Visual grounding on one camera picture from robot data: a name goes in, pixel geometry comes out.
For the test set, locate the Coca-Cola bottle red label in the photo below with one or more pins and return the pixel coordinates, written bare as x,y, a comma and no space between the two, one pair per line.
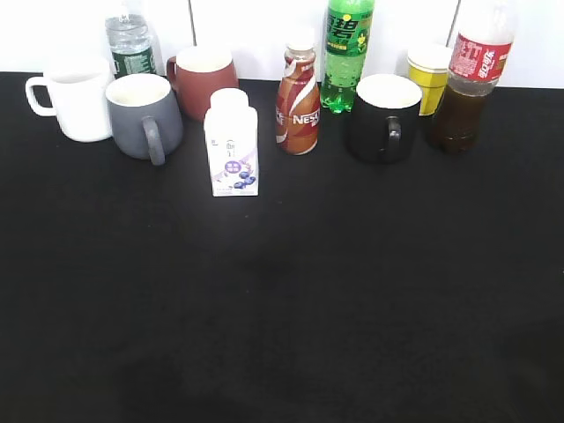
486,32

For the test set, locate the red-brown ceramic mug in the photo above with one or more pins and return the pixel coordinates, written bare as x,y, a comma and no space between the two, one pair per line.
197,72

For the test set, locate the black ceramic mug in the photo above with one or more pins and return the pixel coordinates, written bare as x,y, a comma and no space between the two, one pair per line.
384,119

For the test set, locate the grey ceramic mug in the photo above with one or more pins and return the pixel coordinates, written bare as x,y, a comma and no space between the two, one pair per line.
145,118

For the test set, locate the clear water bottle green label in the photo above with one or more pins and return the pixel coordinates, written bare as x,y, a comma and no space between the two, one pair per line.
129,39

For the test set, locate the brown Nestle coffee bottle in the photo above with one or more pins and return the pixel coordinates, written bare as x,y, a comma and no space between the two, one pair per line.
298,105

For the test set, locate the yellow paper cup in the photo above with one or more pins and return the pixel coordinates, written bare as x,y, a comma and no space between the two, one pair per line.
428,67

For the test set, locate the white blueberry yogurt carton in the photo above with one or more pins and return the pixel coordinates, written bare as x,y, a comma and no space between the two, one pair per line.
230,131

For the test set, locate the white ceramic mug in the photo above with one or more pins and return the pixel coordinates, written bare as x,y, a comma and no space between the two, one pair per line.
73,90

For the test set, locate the green Sprite bottle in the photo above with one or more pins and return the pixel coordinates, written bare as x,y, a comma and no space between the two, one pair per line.
348,26

